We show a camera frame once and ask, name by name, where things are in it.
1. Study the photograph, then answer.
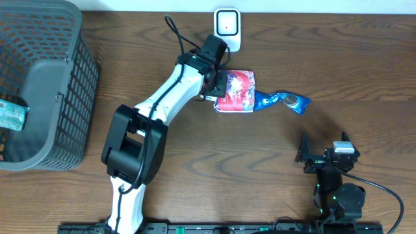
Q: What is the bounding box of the grey plastic mesh basket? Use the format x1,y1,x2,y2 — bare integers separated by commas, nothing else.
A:
1,1,99,171

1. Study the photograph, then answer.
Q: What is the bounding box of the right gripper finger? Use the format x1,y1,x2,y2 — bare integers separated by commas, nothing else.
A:
297,132,310,159
341,131,360,156

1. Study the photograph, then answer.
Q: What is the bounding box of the teal green snack packet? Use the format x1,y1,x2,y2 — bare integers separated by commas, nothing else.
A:
1,99,30,131

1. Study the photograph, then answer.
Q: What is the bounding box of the red purple snack bag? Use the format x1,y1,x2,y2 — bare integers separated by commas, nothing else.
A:
213,70,255,113

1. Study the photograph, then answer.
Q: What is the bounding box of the blue Oreo cookie pack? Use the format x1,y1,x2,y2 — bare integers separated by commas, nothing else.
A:
253,91,311,115

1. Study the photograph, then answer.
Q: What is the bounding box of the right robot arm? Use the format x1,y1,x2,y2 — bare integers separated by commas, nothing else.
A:
295,132,366,233

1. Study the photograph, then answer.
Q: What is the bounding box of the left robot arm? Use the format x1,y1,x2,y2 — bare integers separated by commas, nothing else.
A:
101,52,224,233

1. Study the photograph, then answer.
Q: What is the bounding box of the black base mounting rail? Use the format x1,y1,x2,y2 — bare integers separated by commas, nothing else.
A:
57,222,384,234

